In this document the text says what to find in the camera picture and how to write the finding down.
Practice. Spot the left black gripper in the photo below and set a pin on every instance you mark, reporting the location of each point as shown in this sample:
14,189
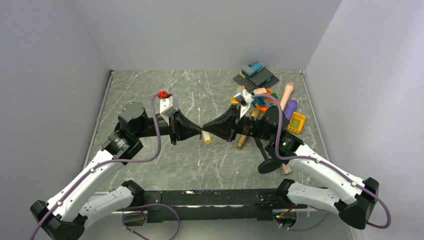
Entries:
181,128

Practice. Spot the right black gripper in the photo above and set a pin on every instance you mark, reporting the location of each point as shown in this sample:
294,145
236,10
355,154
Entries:
225,126

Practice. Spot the yellow key tag with keyring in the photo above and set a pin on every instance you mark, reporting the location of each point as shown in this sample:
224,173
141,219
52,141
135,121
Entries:
206,137

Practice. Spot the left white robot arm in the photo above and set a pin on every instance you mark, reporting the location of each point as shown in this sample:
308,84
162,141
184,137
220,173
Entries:
66,215

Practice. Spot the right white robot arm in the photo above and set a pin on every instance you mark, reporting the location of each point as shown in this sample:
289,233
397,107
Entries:
350,197

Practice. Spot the orange triangular toy block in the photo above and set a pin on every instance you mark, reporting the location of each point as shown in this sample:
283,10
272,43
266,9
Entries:
239,98

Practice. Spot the gold toy microphone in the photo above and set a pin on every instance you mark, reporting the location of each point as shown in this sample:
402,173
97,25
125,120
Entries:
253,115

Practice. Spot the black microphone stand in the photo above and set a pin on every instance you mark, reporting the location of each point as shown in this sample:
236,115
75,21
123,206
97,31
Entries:
269,164

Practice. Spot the blue grey lego stack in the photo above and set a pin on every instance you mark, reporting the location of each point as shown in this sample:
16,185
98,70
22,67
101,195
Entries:
248,71

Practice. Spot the dark grey lego baseplate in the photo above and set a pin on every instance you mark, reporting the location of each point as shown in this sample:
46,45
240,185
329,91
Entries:
263,79

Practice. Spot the purple toy microphone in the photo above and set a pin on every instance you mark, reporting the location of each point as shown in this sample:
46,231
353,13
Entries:
291,106

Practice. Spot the yellow window toy block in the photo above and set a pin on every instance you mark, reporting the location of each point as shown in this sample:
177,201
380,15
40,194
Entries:
297,122

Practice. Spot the glitter filled tube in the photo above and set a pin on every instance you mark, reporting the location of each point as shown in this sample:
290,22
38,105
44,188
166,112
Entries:
286,170

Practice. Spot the pink toy microphone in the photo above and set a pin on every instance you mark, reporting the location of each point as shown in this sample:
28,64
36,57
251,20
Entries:
288,90

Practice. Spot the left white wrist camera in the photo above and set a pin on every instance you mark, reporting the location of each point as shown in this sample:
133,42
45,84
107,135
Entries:
169,105

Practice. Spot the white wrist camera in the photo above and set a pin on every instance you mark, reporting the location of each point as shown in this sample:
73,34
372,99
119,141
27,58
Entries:
244,109
169,105

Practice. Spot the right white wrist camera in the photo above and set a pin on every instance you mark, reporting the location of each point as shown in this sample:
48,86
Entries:
244,109

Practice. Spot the orange ring toy with bricks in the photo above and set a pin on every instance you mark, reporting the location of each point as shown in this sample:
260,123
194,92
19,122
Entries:
263,103

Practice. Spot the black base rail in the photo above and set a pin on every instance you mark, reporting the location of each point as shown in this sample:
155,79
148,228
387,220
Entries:
212,204

